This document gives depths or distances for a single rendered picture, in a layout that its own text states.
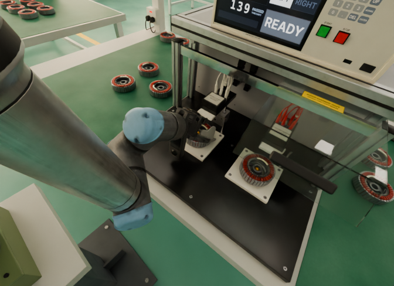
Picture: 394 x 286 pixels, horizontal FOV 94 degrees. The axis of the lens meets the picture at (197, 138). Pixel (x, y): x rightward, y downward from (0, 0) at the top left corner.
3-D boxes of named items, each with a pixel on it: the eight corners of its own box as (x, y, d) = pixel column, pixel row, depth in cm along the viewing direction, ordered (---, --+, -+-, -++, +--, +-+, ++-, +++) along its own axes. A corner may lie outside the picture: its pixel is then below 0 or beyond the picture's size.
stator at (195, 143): (201, 153, 65) (202, 147, 62) (177, 138, 69) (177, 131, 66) (217, 135, 71) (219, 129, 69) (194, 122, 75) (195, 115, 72)
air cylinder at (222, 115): (221, 126, 77) (224, 116, 72) (207, 118, 79) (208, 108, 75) (227, 120, 79) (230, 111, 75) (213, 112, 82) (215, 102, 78)
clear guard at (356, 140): (356, 227, 31) (387, 216, 26) (231, 152, 39) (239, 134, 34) (369, 123, 49) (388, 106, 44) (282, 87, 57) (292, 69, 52)
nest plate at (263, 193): (265, 204, 56) (267, 203, 56) (224, 176, 61) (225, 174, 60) (281, 171, 65) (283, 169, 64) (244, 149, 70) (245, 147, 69)
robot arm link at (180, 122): (170, 146, 46) (148, 130, 49) (180, 145, 50) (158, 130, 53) (183, 119, 44) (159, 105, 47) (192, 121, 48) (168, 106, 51)
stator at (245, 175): (262, 194, 57) (267, 189, 54) (232, 173, 61) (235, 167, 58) (277, 170, 63) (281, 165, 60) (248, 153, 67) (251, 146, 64)
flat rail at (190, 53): (374, 140, 44) (385, 132, 41) (176, 52, 64) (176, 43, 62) (374, 138, 44) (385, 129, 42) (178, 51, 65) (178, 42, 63)
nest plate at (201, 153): (201, 162, 64) (202, 160, 64) (170, 140, 69) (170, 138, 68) (223, 137, 73) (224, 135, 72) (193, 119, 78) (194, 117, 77)
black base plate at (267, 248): (286, 283, 46) (290, 282, 44) (118, 150, 67) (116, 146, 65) (323, 161, 72) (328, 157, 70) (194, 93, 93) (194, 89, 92)
